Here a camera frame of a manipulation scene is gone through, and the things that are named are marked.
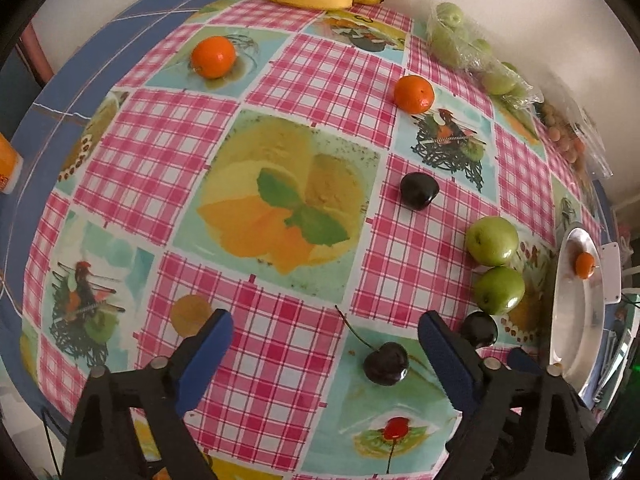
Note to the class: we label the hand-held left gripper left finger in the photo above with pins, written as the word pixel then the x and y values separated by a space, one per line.
pixel 207 360

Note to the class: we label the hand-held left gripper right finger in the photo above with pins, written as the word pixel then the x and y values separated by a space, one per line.
pixel 445 360

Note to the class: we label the dark cherry without stem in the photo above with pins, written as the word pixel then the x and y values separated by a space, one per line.
pixel 479 328

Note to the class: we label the orange apricot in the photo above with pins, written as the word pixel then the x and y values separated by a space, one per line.
pixel 187 312

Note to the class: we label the dark cherry with stem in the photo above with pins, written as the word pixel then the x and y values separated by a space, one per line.
pixel 385 364

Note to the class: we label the green apple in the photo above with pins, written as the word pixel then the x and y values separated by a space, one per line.
pixel 492 241
pixel 499 290

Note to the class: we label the silver metal bowl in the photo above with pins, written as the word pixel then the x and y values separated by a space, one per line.
pixel 570 320

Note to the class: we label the large dark plum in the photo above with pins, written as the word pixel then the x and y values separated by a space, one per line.
pixel 419 191

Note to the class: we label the small tangerine with stem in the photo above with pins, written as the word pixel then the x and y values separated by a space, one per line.
pixel 584 265

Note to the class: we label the white plastic box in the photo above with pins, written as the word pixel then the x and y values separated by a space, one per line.
pixel 611 272

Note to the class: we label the clear container of apricots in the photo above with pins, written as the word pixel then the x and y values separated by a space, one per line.
pixel 560 132

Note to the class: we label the orange tangerine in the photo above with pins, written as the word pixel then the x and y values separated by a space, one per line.
pixel 213 56
pixel 413 93

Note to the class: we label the pink checked printed tablecloth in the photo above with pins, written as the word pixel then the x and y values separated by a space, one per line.
pixel 310 85

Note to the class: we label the clear tray of green apples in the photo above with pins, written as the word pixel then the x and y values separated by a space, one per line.
pixel 450 45

